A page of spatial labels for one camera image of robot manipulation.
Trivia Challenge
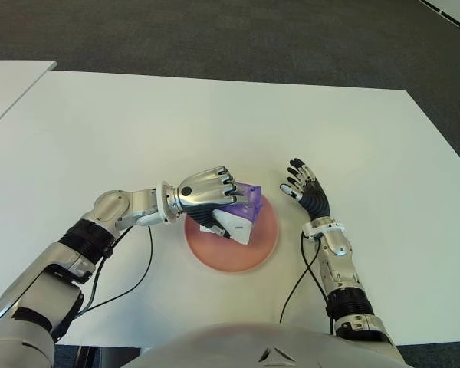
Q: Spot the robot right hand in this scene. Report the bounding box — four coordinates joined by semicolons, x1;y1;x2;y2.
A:
278;157;334;223

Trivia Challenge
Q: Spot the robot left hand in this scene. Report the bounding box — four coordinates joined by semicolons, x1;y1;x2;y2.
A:
166;165;251;241

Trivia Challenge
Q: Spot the purple white tissue pack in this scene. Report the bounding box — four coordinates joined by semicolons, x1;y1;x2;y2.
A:
199;182;264;245

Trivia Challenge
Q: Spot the round pink plate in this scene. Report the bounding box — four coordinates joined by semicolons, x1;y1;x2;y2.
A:
183;191;280;274

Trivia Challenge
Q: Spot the silver robot torso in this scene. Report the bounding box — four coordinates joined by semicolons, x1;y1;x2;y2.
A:
120;322;403;368

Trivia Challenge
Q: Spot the adjacent white table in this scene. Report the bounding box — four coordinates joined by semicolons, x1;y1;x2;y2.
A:
0;60;58;135

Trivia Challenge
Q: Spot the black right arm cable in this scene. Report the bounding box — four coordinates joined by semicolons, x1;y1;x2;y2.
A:
278;232;337;334

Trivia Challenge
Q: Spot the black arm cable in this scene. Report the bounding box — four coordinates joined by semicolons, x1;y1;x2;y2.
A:
74;225;154;317
278;232;337;334

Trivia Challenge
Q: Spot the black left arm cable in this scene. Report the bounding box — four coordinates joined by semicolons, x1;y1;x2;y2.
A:
74;225;154;317

